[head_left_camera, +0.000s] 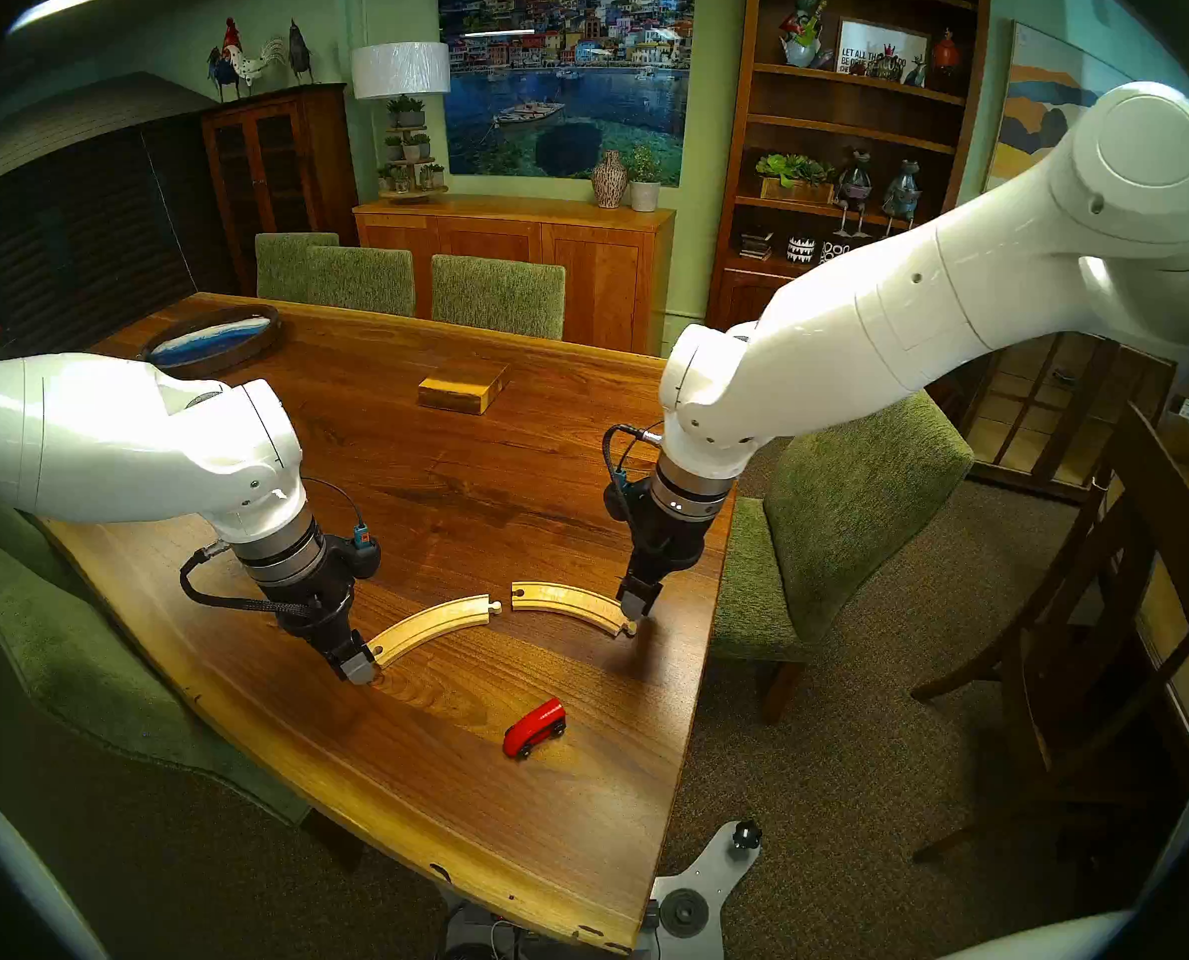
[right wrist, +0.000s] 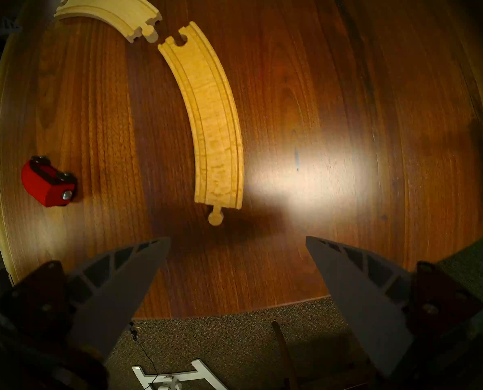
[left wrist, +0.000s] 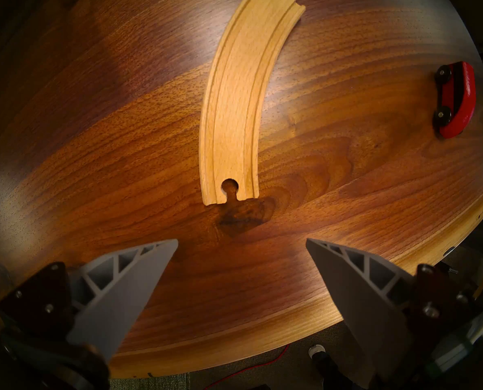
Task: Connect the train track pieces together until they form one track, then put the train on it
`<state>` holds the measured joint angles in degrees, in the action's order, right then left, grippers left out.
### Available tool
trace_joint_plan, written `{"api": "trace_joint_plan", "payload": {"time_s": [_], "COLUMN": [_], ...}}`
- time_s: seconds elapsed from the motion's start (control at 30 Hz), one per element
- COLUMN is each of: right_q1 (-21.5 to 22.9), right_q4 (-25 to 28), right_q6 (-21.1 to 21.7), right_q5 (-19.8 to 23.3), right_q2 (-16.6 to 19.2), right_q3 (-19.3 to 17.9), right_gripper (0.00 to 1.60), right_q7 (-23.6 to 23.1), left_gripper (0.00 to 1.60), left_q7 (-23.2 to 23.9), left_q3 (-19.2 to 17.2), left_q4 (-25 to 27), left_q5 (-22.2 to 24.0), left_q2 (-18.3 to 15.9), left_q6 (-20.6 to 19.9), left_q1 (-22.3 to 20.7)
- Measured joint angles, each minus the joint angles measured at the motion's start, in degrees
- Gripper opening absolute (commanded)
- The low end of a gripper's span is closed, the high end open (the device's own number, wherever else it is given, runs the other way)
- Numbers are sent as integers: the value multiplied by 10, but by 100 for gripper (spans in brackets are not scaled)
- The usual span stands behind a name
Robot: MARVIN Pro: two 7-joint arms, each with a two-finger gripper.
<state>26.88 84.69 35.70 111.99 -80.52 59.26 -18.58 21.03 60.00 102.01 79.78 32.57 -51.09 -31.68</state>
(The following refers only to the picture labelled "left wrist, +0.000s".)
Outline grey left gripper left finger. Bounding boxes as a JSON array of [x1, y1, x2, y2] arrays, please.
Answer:
[[0, 239, 179, 363]]

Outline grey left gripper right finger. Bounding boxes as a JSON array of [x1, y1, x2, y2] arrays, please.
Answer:
[[306, 238, 475, 388]]

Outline red toy train car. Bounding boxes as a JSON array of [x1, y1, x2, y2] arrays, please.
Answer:
[[433, 61, 477, 139]]

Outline curved wooden train track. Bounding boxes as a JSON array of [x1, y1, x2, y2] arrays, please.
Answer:
[[199, 0, 306, 206]]

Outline black cylinder white cap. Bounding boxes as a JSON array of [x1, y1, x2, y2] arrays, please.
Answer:
[[309, 344, 354, 390]]

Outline green upholstered chair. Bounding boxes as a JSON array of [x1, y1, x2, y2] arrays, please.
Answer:
[[109, 372, 191, 390]]

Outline thin red floor cable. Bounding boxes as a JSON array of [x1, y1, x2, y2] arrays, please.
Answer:
[[203, 344, 291, 390]]

